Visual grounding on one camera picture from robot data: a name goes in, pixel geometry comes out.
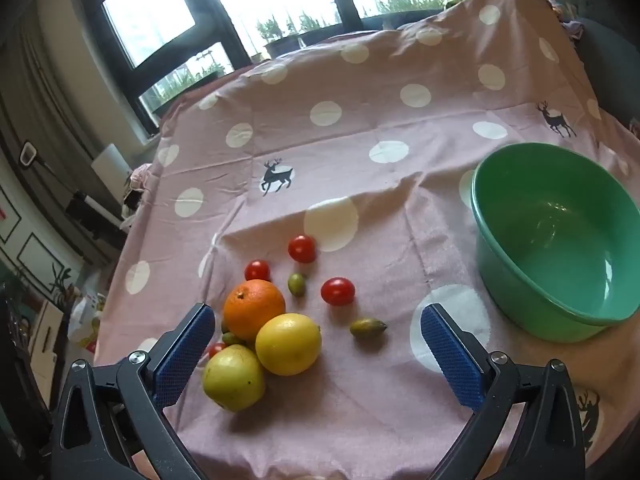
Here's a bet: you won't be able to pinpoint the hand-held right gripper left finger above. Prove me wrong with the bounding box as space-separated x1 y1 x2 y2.
50 302 216 480

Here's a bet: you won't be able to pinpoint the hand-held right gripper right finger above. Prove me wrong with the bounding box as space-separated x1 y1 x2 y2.
420 302 586 480

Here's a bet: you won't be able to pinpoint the orange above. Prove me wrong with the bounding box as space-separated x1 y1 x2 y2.
223 279 287 342

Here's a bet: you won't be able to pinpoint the pointed green olive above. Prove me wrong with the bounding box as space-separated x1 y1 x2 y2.
349 319 388 339

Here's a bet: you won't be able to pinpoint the yellow lemon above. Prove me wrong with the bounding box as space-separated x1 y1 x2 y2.
255 313 322 377

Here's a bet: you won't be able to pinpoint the green plastic bowl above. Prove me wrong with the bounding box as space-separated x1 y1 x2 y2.
470 142 640 344

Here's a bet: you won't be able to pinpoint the white plastic bag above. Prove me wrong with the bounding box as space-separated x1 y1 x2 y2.
67 280 106 356

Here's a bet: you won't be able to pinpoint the black device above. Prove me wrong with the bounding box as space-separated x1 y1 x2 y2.
65 192 126 241

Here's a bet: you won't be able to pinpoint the pink crumpled cloth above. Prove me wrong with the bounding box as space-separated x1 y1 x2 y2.
122 162 153 211

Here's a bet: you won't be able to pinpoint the pink polka dot deer cloth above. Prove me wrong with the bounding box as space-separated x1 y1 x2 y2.
92 0 640 480

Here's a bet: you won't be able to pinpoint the black framed window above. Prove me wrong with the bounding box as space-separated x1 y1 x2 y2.
75 0 471 141

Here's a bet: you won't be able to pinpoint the green plants outside window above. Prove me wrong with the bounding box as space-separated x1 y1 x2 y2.
142 0 451 111

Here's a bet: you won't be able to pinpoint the pile of clothes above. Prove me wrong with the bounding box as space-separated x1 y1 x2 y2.
550 0 586 43

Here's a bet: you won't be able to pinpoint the plant print wall panel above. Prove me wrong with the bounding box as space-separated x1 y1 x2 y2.
17 232 76 301

